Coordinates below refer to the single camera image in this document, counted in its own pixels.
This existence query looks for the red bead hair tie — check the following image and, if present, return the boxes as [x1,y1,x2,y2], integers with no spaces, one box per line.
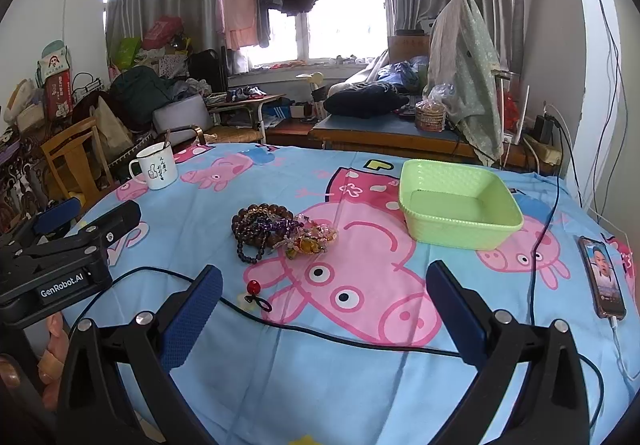
[238,279,275,313]

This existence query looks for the dark wooden bead bracelets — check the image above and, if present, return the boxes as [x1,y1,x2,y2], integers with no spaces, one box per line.
[230,202,296,265]

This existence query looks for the colourful bead jewelry pile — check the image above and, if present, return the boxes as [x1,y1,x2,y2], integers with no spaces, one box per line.
[277,214,337,260]

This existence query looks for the person's left hand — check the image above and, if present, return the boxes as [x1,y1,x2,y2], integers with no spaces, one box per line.
[0,311,72,414]

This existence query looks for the wooden chair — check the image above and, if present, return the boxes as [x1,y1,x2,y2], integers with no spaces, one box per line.
[41,116,115,211]

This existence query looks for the white enamel mug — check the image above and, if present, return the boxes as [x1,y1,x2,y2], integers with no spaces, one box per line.
[128,142,179,190]

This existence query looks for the smartphone with lit screen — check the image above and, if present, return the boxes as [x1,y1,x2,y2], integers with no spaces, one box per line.
[577,237,626,321]

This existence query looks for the dark green bag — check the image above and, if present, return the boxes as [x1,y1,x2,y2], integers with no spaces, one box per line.
[105,66,172,132]

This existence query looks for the grey storage box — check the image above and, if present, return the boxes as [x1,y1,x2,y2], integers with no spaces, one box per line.
[152,94,213,146]

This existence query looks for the green plastic basket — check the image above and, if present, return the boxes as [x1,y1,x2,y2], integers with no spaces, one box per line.
[398,159,524,250]

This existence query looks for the small wooden side table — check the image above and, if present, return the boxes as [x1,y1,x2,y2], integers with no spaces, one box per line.
[207,94,284,144]

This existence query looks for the cartoon pig bed sheet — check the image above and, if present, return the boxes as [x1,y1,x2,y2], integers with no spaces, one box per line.
[64,144,639,444]

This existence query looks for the black power adapter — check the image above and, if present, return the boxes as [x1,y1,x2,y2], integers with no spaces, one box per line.
[530,114,554,145]

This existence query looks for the wooden desk blue top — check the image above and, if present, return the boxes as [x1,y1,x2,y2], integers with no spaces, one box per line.
[309,114,480,164]

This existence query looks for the bagged snack jar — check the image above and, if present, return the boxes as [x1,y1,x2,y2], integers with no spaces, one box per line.
[414,83,454,133]

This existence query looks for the grey green draped cloth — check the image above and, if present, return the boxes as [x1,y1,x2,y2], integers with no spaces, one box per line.
[427,0,503,166]

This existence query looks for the pink hanging garment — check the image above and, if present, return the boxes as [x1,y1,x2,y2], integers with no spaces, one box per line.
[219,0,258,52]

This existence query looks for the dark clothes pile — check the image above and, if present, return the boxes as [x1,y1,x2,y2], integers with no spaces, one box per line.
[323,82,409,119]

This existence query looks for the black cable on bed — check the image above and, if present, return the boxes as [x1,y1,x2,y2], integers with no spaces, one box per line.
[67,116,606,431]

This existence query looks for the white charging cable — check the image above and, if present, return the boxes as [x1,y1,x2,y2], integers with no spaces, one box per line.
[608,316,640,383]

